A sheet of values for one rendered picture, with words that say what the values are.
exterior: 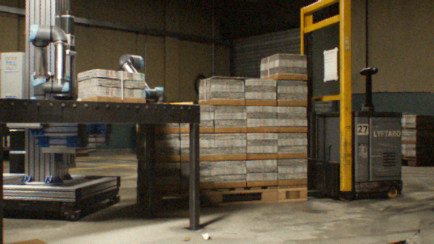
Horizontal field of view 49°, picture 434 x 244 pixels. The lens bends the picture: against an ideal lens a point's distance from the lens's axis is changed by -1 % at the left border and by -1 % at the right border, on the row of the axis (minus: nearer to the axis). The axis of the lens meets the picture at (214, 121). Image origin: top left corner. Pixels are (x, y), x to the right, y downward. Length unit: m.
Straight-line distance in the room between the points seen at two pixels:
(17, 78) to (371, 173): 3.10
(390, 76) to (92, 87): 7.97
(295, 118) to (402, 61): 6.30
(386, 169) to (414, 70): 5.78
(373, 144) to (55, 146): 2.71
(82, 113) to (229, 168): 1.73
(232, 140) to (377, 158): 1.36
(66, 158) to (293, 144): 1.91
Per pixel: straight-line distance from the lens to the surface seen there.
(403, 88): 10.34
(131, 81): 3.38
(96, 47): 11.17
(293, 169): 4.31
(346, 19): 4.44
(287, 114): 4.26
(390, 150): 4.68
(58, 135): 3.66
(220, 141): 4.02
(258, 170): 4.15
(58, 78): 3.30
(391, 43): 10.56
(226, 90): 4.05
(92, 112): 2.70
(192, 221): 3.17
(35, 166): 3.98
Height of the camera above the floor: 0.67
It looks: level
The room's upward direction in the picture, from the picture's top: straight up
